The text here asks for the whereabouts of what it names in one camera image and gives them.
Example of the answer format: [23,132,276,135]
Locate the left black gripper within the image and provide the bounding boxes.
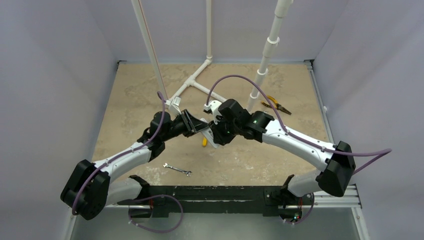
[161,109,209,143]

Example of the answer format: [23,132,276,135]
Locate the white remote control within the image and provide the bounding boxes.
[200,118,219,149]

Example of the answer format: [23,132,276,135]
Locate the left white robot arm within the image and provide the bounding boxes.
[60,109,213,220]

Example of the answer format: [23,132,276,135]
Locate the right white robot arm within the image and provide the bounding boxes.
[203,99,356,204]

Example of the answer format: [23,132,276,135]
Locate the silver open-end wrench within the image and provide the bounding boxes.
[163,163,192,177]

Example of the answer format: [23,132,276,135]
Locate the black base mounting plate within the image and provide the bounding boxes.
[118,185,313,220]

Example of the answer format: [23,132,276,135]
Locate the yellow handled screwdriver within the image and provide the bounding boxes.
[202,137,208,147]

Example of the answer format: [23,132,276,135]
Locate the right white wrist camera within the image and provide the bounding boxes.
[203,100,223,125]

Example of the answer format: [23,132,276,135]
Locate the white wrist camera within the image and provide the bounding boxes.
[203,100,223,125]
[166,96,181,116]

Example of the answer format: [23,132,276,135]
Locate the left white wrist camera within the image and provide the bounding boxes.
[166,96,181,116]

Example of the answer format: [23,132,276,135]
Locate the yellow handled pliers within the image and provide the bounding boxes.
[260,95,292,115]

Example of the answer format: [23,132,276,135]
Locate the white PVC pipe frame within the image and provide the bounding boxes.
[131,0,293,102]

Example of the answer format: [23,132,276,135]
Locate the aluminium rail frame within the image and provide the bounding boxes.
[60,75,356,227]

